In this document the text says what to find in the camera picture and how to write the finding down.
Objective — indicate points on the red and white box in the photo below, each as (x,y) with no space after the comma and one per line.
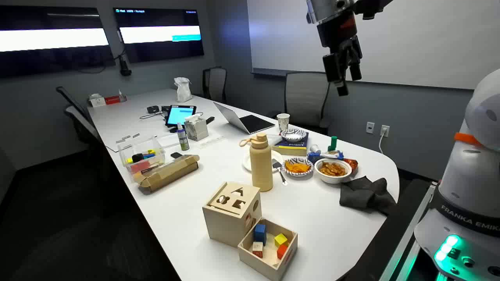
(107,100)

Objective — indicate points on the grey laptop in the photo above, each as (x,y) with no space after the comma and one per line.
(250,123)

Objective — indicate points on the blue snack packet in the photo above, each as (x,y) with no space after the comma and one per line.
(326,155)

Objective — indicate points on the wooden tray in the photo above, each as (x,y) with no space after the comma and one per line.
(269,255)

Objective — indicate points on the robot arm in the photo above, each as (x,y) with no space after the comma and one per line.
(472,175)

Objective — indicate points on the blue and yellow book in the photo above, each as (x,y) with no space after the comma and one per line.
(291,148)

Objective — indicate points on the wall socket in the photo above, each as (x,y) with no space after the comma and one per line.
(385,130)
(370,127)

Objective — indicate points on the patterned paper cup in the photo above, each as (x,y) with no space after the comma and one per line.
(283,121)

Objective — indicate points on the white and red wooden block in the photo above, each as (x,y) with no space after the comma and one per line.
(258,249)

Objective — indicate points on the wooden shape sorter box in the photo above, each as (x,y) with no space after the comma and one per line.
(230,212)

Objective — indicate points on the camera on mount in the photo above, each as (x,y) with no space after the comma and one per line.
(124,65)

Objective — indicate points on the white bowl of snacks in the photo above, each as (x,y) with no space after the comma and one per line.
(333,171)

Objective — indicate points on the black towel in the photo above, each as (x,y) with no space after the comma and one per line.
(365,195)

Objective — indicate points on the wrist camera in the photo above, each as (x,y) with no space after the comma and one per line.
(373,8)

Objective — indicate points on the large wall monitor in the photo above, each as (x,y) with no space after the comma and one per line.
(50,39)
(160,35)

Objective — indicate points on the yellow wooden block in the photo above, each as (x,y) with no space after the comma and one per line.
(281,239)

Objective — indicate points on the whiteboard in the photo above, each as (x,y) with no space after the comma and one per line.
(410,43)

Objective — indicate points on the office chair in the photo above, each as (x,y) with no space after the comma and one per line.
(216,82)
(305,97)

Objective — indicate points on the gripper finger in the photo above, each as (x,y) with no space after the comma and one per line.
(331,68)
(354,66)

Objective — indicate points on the empty patterned paper bowl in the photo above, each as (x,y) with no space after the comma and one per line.
(293,135)

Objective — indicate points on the patterned bowl of orange chips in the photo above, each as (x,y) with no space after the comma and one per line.
(298,168)

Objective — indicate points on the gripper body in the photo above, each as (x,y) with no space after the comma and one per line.
(338,31)

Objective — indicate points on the red snack packet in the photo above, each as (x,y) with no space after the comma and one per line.
(352,164)

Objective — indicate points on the heap of colourful small items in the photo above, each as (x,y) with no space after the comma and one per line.
(141,162)

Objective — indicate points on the purple spray bottle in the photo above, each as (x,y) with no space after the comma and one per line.
(183,138)

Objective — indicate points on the black remote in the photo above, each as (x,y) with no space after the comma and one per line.
(210,120)

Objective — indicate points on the green bottle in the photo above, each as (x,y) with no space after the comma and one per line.
(332,143)

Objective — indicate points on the cardboard box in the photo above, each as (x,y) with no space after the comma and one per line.
(168,175)

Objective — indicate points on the white plate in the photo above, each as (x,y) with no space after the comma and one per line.
(247,162)

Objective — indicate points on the orange wooden block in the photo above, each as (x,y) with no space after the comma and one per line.
(282,251)

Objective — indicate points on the clear plastic container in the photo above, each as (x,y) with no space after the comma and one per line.
(140,154)

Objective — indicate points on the tablet with lit screen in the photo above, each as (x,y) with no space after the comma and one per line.
(179,115)

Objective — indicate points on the tissue box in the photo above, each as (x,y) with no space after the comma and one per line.
(196,128)

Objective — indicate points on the black phone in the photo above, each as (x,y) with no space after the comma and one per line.
(176,155)

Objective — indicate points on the beige water bottle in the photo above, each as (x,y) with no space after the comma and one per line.
(261,168)

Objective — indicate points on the blue wooden block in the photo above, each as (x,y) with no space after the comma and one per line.
(260,233)

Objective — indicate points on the white paper bag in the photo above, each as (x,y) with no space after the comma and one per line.
(183,90)

